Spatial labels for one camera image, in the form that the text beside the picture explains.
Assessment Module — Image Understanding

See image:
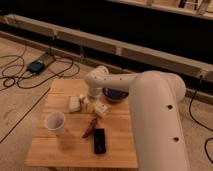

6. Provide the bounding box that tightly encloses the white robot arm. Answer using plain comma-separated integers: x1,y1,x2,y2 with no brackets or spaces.
85,66,190,171

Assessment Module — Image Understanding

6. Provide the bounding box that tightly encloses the black floor cable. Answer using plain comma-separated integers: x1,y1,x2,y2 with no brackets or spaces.
0,39,81,90

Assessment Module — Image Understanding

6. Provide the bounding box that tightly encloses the dark blue bowl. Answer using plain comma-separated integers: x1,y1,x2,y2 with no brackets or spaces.
102,88,129,102

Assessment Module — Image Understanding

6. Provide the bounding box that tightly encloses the white sponge block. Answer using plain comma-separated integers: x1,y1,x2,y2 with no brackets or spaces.
68,96,80,112

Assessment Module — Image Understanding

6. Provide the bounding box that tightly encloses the wooden table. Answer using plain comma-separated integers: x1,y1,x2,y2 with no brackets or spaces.
25,79,138,169

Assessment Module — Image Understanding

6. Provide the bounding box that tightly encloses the black cable at right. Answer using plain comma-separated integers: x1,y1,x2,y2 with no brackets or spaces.
188,75,213,165

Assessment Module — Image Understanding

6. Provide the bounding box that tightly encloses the black remote control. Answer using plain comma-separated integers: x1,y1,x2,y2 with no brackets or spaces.
93,129,106,154

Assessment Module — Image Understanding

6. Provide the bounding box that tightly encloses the clear plastic bottle white label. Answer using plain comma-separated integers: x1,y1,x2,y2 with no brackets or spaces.
79,95,108,117

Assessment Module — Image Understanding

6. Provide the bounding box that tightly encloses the white paper cup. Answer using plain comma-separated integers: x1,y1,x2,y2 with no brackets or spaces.
44,112,65,136

